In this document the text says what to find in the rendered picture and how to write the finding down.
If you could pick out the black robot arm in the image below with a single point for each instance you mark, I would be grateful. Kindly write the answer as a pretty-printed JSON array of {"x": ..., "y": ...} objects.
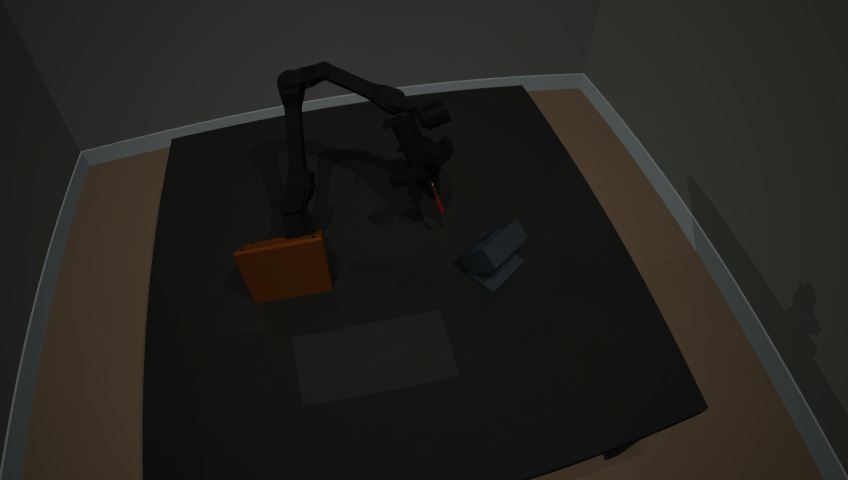
[{"x": 299, "y": 182}]

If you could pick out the dark red peg with white band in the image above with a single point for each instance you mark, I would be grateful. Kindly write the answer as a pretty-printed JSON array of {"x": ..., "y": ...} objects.
[{"x": 437, "y": 200}]

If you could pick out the dark grey sloped panel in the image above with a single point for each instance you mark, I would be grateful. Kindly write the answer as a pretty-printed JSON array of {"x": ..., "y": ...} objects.
[{"x": 489, "y": 260}]

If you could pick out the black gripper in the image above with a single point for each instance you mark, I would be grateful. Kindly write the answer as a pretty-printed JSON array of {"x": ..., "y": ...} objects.
[{"x": 421, "y": 176}]

